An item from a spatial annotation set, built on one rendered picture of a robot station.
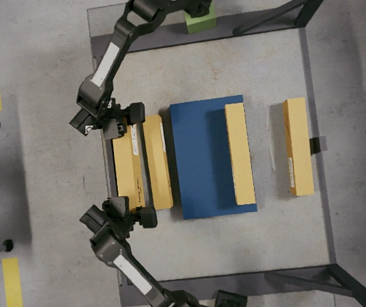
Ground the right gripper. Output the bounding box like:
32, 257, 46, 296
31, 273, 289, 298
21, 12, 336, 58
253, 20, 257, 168
92, 98, 146, 130

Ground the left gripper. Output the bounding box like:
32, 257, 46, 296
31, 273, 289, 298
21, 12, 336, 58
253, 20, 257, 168
112, 206, 158, 238

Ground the brown cardboard carton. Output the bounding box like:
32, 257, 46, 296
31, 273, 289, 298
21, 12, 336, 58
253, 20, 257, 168
143, 115, 174, 210
113, 117, 145, 213
225, 103, 255, 205
283, 97, 314, 196

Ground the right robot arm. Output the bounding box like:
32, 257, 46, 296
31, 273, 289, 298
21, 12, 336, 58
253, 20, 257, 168
69, 0, 212, 140

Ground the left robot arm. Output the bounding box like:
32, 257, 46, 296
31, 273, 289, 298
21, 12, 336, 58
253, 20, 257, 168
79, 196, 209, 307

